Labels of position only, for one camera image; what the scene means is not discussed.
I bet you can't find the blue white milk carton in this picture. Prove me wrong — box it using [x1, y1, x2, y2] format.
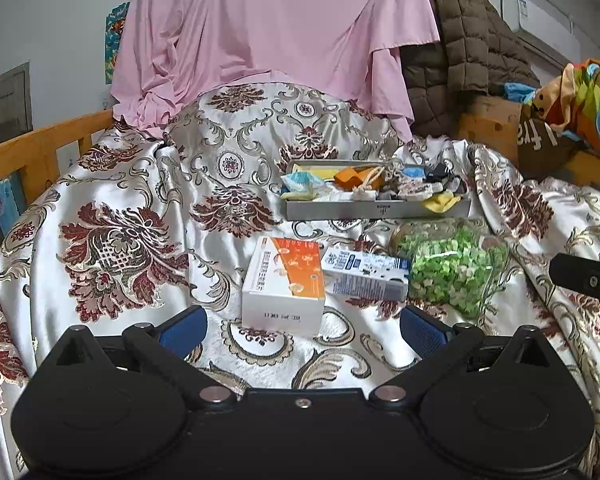
[321, 247, 411, 302]

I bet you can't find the brown quilted jacket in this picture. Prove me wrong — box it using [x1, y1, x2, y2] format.
[400, 0, 540, 136]

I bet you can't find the colourful wall poster left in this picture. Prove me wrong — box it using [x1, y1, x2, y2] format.
[104, 2, 130, 84]

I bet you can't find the orange wooden bed rail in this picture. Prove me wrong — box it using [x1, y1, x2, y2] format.
[0, 108, 116, 271]

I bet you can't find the brown lettered bag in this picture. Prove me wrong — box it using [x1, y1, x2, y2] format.
[517, 105, 580, 181]

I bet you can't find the light blue white cloth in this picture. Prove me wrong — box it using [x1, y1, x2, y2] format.
[280, 171, 315, 200]

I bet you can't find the floral satin bedspread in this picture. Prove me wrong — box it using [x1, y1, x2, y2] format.
[0, 84, 600, 479]

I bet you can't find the white air conditioner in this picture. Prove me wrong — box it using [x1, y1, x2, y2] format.
[501, 0, 581, 67]

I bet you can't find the orange white medicine box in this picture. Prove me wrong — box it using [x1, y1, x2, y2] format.
[242, 236, 325, 337]

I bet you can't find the pink hanging sheet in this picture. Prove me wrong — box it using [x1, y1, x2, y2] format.
[110, 0, 439, 140]

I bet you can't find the grey tray with parrot picture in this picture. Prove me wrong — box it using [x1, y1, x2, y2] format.
[280, 159, 471, 220]

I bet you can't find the colourful cartoon blanket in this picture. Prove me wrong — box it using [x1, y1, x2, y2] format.
[527, 58, 600, 156]

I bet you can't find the bag of green paper stars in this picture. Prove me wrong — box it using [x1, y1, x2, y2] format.
[389, 218, 508, 320]

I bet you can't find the yellow cloth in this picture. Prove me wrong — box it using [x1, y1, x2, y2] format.
[422, 192, 462, 214]

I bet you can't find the wooden bed frame right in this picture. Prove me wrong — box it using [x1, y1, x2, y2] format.
[457, 96, 600, 190]

